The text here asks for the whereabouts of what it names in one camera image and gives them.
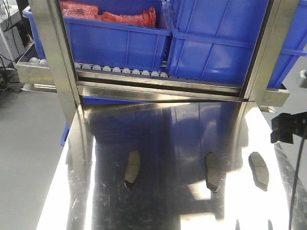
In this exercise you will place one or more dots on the steel roller rack frame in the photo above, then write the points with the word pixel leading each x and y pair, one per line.
pixel 70 84

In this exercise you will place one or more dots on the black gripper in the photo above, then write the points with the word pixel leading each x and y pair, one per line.
pixel 285 125

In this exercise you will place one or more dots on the white equipment rack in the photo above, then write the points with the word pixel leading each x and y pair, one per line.
pixel 14 39

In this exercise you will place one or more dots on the grey brake pad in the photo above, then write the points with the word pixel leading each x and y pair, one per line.
pixel 260 171
pixel 213 171
pixel 132 169

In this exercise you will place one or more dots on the blue bin upper left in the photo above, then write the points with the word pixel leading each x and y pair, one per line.
pixel 117 44

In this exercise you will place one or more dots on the red plastic bag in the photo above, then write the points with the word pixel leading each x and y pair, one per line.
pixel 90 12

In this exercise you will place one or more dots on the blue bin upper right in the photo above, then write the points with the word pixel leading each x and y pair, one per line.
pixel 213 40

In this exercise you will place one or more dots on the blue bin on floor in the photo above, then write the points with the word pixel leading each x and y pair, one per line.
pixel 64 135

